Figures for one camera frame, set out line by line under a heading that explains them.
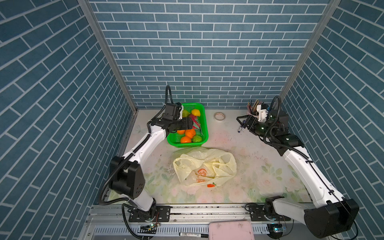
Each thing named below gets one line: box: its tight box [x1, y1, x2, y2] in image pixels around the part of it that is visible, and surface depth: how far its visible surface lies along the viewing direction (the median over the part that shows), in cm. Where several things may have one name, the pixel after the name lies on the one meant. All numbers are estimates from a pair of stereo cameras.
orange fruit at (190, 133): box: [185, 128, 196, 139], surface depth 101 cm
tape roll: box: [214, 112, 226, 121], surface depth 118 cm
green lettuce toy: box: [192, 135, 203, 143], surface depth 98 cm
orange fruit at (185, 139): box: [180, 136, 192, 144], surface depth 98 cm
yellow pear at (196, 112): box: [191, 109, 201, 117], surface depth 114 cm
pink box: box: [209, 221, 255, 240], surface depth 69 cm
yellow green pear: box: [182, 109, 191, 118], surface depth 114 cm
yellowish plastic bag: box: [173, 147, 237, 187], surface depth 82 cm
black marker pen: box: [179, 232, 209, 238], surface depth 69 cm
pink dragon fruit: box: [189, 114, 204, 136], surface depth 104 cm
